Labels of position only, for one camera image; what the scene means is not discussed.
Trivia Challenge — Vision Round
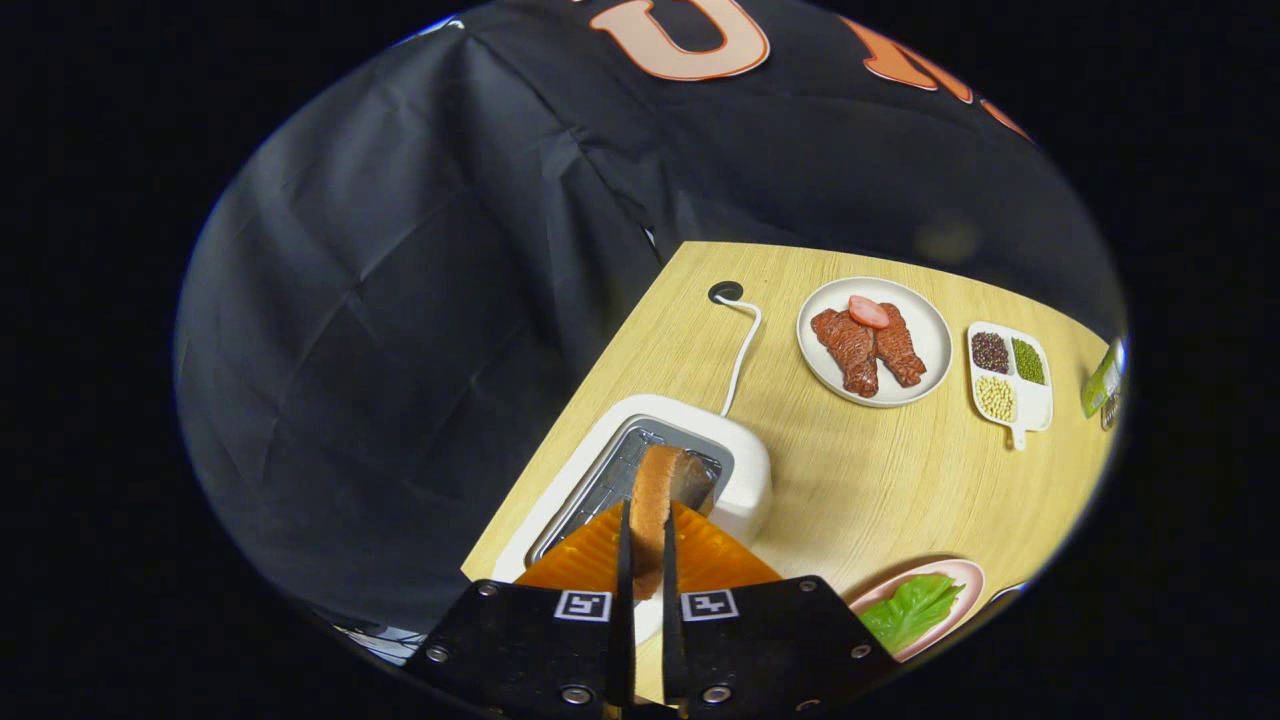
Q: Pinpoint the white toaster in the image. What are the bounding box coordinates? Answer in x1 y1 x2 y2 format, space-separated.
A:
490 393 773 646

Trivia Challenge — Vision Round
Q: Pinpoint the pink round plate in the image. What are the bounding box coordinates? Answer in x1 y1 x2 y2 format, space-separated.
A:
848 558 987 664

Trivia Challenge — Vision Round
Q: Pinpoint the silver bottle with green label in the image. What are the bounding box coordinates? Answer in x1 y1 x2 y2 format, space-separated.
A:
1080 338 1128 431

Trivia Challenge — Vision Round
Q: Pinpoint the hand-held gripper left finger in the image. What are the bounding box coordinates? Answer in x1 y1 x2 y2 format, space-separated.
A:
405 500 638 720

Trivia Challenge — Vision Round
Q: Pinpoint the toasted bread slice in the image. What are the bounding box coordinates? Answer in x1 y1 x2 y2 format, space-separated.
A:
628 445 716 601

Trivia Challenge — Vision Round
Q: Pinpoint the green lettuce leaf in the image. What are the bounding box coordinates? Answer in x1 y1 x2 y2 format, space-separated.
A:
858 573 967 656

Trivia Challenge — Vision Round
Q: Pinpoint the heap of yellow soybeans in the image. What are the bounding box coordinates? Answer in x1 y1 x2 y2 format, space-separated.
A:
974 374 1018 423

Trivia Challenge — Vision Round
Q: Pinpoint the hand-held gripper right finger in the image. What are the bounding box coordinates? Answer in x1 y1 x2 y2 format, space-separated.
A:
660 500 901 720

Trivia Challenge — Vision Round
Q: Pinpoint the grey round plate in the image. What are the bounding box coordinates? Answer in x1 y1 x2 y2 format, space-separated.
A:
796 276 954 409

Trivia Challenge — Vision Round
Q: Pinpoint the white toaster cable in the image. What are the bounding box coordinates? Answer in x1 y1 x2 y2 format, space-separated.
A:
718 295 763 418

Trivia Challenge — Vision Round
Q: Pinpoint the brown meat piece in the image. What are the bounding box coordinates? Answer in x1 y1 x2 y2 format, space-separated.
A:
872 303 928 389
810 308 881 399

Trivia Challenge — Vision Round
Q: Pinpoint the white divided dish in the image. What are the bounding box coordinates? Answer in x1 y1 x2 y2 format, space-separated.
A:
966 321 1054 452

